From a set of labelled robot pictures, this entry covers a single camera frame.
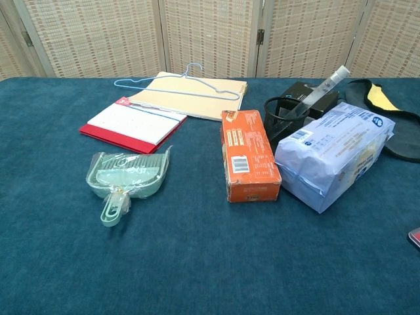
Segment teal tablecloth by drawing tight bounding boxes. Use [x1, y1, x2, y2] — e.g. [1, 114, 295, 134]
[0, 77, 420, 315]

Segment pale blue plastic package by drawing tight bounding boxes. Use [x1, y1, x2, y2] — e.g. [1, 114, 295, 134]
[274, 101, 397, 215]

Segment beige manila folder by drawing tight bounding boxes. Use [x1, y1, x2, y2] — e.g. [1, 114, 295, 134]
[127, 71, 249, 122]

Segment green dustpan set in wrap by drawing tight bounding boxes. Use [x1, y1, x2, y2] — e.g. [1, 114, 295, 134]
[85, 145, 174, 228]

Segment woven folding screen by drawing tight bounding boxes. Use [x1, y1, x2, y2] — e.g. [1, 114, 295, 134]
[0, 0, 420, 79]

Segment red white notepad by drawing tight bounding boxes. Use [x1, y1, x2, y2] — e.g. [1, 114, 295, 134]
[78, 96, 188, 155]

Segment blue wire clothes hanger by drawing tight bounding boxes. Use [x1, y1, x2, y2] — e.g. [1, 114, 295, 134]
[114, 62, 242, 101]

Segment transparent test tube white cap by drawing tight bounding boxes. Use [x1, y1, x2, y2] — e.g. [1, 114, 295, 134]
[285, 64, 350, 119]

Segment black mesh pen holder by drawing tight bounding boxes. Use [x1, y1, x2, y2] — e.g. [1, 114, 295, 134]
[264, 95, 311, 152]

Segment orange cardboard box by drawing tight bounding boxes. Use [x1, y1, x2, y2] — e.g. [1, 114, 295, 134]
[221, 110, 283, 203]

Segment black and yellow eye mask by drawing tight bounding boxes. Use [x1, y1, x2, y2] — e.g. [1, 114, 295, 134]
[345, 77, 420, 164]

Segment black cardboard box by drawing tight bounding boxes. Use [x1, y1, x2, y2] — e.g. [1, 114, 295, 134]
[280, 81, 341, 121]

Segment red and black flat device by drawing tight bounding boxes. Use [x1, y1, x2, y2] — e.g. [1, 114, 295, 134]
[406, 226, 420, 253]

